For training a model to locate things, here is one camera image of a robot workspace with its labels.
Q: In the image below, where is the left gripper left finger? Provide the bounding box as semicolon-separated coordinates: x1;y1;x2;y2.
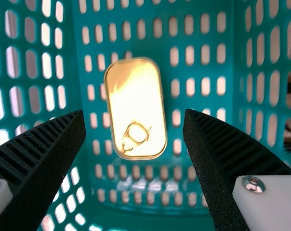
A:
0;109;86;231

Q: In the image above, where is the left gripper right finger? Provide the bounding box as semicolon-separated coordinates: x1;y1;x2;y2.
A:
182;108;291;231

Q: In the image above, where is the teal shopping basket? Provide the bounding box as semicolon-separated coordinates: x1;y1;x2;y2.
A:
0;0;291;231

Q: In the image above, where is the gold rectangular tin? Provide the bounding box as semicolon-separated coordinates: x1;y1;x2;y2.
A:
104;56;167;160

